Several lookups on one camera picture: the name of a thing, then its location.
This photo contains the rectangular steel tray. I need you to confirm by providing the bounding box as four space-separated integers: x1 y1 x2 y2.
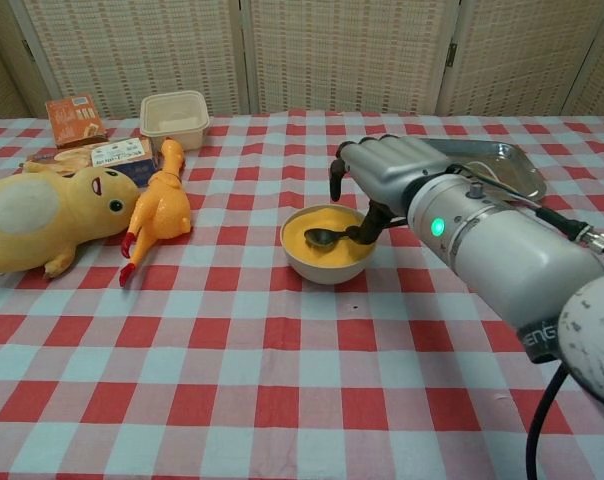
424 138 548 201

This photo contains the beige plastic food container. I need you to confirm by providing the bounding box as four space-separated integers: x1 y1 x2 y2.
139 90 210 152

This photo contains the white round bowl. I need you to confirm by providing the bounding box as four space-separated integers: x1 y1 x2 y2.
280 203 378 285

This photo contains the red white checked tablecloth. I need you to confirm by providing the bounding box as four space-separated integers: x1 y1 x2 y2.
0 110 604 480

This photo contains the dark metal spoon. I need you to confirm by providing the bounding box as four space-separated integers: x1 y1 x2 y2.
304 225 363 250

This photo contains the biscuit box with white label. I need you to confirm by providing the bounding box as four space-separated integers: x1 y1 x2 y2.
22 137 162 189

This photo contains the yellow plush toy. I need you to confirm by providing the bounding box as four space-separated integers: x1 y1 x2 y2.
0 167 139 280

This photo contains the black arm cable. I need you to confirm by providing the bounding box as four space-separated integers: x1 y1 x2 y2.
525 204 604 480

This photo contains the orange snack box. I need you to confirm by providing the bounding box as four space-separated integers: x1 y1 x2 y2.
44 93 108 150

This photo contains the orange rubber chicken toy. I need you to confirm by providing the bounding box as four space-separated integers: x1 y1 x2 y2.
119 138 194 288

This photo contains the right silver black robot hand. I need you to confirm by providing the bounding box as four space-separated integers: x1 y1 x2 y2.
329 134 458 246

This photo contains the yellow powder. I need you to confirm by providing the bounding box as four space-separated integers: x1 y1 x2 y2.
283 206 376 264

